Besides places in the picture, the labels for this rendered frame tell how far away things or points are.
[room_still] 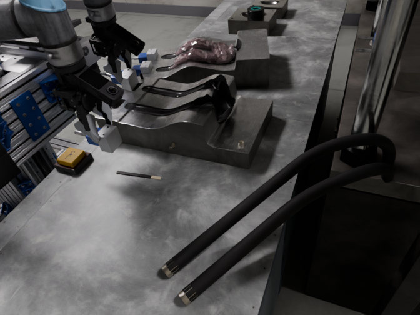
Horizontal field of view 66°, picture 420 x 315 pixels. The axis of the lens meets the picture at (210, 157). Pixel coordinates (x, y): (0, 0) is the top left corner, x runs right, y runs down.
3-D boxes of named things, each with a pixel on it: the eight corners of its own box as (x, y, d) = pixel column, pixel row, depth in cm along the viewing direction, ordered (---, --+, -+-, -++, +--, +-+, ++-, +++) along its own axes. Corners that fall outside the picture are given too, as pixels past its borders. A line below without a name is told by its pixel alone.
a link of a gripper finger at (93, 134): (83, 139, 85) (75, 106, 80) (102, 143, 83) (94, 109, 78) (75, 144, 82) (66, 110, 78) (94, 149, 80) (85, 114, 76)
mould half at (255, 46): (140, 91, 127) (132, 65, 119) (154, 60, 146) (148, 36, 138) (269, 85, 120) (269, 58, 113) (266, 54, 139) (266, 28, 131)
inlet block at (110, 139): (74, 145, 89) (65, 129, 86) (84, 134, 92) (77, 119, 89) (112, 153, 85) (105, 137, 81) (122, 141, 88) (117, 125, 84)
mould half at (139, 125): (104, 139, 107) (89, 105, 98) (144, 97, 124) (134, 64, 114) (249, 169, 90) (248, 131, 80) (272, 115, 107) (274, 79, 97)
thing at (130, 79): (99, 83, 113) (94, 70, 108) (106, 74, 115) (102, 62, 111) (132, 91, 109) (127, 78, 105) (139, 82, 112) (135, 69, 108)
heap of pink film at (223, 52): (167, 72, 124) (163, 52, 118) (175, 51, 136) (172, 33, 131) (235, 69, 120) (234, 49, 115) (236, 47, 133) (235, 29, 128)
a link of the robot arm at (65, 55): (85, 35, 69) (59, 52, 64) (92, 55, 73) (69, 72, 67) (58, 33, 72) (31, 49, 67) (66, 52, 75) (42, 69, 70)
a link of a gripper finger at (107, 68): (109, 79, 108) (104, 52, 102) (124, 83, 107) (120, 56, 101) (103, 83, 106) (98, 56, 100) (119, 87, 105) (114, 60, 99)
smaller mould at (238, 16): (228, 34, 158) (227, 19, 153) (238, 22, 168) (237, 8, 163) (268, 36, 151) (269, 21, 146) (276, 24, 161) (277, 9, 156)
